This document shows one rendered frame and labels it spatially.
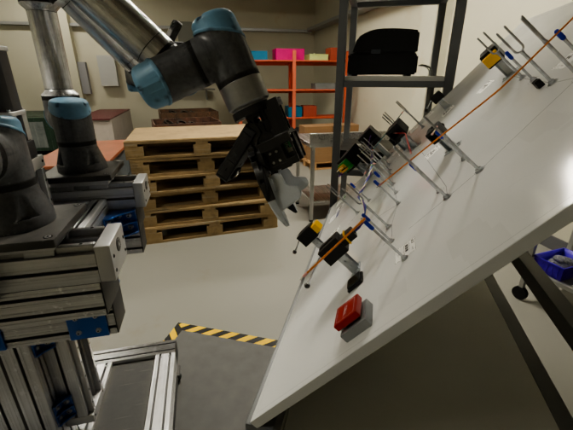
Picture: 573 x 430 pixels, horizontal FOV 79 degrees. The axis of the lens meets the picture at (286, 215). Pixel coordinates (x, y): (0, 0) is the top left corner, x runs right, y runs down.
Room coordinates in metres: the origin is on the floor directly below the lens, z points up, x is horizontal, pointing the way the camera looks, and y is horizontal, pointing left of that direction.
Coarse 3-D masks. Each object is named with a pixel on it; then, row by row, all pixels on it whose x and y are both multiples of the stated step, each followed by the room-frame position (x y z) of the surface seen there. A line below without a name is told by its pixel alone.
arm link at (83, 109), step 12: (48, 108) 1.15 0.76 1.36; (60, 108) 1.13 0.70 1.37; (72, 108) 1.14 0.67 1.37; (84, 108) 1.18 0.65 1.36; (60, 120) 1.13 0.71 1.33; (72, 120) 1.14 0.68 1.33; (84, 120) 1.17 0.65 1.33; (60, 132) 1.13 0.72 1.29; (72, 132) 1.14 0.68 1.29; (84, 132) 1.16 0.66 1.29
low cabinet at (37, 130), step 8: (32, 112) 7.89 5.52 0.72; (40, 112) 7.89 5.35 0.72; (32, 120) 6.81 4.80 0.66; (40, 120) 6.84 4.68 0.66; (32, 128) 6.79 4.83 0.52; (40, 128) 6.82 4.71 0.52; (48, 128) 6.86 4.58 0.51; (32, 136) 6.79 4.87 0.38; (40, 136) 6.82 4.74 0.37; (48, 136) 6.85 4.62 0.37; (40, 144) 6.81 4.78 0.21; (48, 144) 6.84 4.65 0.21; (56, 144) 6.88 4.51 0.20; (40, 152) 6.84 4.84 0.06; (48, 152) 6.87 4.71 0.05
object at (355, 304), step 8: (360, 296) 0.49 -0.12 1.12; (344, 304) 0.49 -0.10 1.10; (352, 304) 0.47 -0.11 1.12; (360, 304) 0.47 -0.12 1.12; (344, 312) 0.47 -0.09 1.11; (352, 312) 0.45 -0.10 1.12; (360, 312) 0.45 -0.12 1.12; (336, 320) 0.47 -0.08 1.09; (344, 320) 0.45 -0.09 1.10; (352, 320) 0.45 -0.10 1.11; (336, 328) 0.45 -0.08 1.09
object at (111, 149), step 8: (104, 144) 4.08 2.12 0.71; (112, 144) 4.08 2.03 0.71; (120, 144) 4.08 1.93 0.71; (56, 152) 3.64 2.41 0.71; (104, 152) 3.64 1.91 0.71; (112, 152) 3.64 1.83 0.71; (120, 152) 3.76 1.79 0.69; (48, 160) 3.25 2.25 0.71; (56, 160) 3.25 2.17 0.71; (128, 160) 4.36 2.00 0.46; (48, 168) 3.03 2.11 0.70; (128, 168) 4.28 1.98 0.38
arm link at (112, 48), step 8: (56, 0) 1.25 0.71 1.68; (64, 0) 1.20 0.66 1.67; (64, 8) 1.21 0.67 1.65; (72, 8) 1.21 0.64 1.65; (72, 16) 1.22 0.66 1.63; (80, 16) 1.22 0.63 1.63; (80, 24) 1.23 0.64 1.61; (88, 24) 1.23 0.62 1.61; (88, 32) 1.25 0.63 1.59; (96, 32) 1.24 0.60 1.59; (104, 32) 1.25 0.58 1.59; (96, 40) 1.26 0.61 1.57; (104, 40) 1.26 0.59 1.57; (112, 40) 1.26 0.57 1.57; (104, 48) 1.27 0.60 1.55; (112, 48) 1.27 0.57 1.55; (120, 48) 1.28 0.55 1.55; (112, 56) 1.30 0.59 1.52; (120, 56) 1.28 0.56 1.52; (128, 56) 1.29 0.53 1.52; (120, 64) 1.31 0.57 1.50; (128, 64) 1.30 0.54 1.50; (136, 64) 1.31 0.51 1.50; (128, 72) 1.32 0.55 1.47
